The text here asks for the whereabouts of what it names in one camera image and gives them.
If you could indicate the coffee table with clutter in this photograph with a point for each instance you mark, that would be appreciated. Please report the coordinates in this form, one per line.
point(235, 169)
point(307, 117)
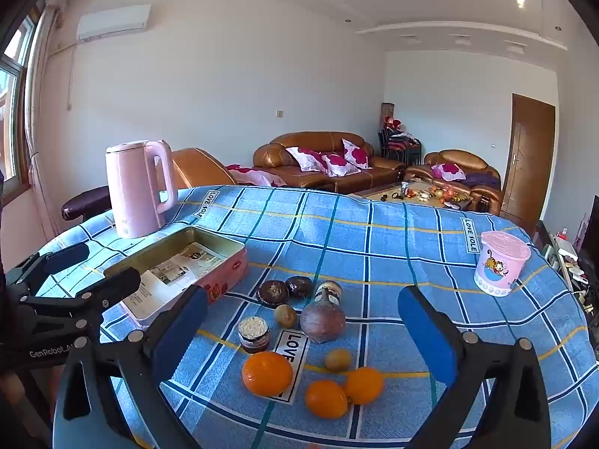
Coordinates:
point(416, 194)

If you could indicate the black television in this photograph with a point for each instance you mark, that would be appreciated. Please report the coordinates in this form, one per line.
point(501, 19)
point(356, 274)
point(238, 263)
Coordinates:
point(593, 229)

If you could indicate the pink tin box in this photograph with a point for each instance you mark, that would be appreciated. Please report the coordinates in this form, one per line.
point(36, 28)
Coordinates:
point(220, 276)

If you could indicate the small oat-topped round cup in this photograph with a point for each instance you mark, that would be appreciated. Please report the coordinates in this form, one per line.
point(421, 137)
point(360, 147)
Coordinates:
point(252, 334)

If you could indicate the printed paper leaflet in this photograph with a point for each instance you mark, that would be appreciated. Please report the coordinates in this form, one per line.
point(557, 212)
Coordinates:
point(178, 266)

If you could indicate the brown wooden door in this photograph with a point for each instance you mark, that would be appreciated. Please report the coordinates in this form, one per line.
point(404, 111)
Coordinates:
point(531, 159)

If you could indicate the purple blanket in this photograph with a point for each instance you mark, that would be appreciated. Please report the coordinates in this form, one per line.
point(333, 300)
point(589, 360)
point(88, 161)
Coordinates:
point(482, 181)

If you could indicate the tall patterned floor vase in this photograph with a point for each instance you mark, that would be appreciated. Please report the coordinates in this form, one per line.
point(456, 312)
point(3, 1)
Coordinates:
point(387, 112)

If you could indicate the small orange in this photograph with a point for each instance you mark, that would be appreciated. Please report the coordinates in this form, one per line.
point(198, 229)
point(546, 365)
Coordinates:
point(365, 385)
point(326, 398)

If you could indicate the pink floral blanket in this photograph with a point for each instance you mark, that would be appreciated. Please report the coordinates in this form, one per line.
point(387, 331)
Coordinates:
point(255, 175)

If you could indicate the white pillow with red flowers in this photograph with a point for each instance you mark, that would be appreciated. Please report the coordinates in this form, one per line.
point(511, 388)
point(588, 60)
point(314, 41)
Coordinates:
point(338, 164)
point(447, 170)
point(304, 158)
point(358, 152)

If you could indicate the brown leather armchair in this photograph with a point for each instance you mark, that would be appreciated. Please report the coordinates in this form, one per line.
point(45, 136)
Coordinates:
point(458, 156)

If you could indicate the plain dark round fruit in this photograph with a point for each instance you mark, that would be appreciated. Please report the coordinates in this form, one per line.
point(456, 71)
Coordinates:
point(299, 286)

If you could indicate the small cream-topped round cup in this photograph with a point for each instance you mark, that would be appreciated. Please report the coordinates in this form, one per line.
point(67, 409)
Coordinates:
point(333, 289)

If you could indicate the pink electric kettle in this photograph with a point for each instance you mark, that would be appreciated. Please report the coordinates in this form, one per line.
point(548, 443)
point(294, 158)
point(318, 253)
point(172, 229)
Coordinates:
point(135, 187)

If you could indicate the long brown leather sofa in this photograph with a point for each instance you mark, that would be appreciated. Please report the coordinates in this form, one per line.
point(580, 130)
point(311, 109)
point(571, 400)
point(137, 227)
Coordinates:
point(374, 170)

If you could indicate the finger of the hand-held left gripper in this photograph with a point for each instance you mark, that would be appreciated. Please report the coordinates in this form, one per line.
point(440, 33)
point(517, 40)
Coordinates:
point(114, 285)
point(65, 257)

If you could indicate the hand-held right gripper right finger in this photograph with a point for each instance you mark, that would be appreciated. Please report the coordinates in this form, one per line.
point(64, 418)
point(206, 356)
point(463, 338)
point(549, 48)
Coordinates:
point(426, 332)

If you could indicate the dark maroon seat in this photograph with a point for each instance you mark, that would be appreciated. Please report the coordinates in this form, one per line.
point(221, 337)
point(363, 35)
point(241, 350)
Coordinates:
point(86, 203)

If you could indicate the round yellow-brown fruit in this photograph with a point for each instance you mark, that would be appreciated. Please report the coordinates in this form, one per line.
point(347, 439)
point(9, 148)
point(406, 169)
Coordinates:
point(285, 315)
point(338, 359)

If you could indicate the blue plaid tablecloth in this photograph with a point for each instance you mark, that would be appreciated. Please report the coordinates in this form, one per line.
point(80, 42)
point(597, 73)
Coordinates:
point(355, 243)

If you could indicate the pink cartoon-print bucket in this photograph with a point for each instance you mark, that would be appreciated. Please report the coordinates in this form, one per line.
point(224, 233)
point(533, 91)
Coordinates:
point(503, 264)

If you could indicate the large orange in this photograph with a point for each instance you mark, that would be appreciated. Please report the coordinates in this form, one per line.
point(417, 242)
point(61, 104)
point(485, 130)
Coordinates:
point(266, 374)

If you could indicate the dark chocolate pastry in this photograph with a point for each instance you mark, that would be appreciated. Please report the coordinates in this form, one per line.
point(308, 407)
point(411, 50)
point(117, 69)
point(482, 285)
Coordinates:
point(273, 292)

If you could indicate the stacked dark chairs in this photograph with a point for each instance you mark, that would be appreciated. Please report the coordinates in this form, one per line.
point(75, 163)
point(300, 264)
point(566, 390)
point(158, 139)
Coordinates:
point(397, 145)

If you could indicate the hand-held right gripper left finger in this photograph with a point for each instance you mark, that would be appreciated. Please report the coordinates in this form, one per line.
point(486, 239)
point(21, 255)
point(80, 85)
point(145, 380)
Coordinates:
point(180, 332)

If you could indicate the white air conditioner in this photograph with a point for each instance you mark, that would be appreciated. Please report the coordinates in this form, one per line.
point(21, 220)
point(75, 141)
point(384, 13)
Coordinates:
point(114, 21)

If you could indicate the window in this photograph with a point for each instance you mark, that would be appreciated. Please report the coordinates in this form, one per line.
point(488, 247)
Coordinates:
point(11, 98)

